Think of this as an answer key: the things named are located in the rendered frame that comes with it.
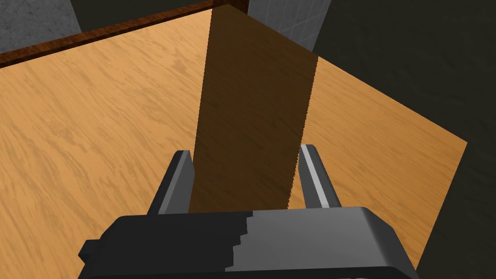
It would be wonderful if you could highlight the light wooden table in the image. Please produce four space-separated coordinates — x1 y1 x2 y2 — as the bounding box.
0 3 468 279

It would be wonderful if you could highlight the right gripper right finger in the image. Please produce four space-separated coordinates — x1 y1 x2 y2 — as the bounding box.
297 144 342 210

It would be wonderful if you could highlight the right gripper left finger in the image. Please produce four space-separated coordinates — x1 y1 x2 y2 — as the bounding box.
146 149 196 216

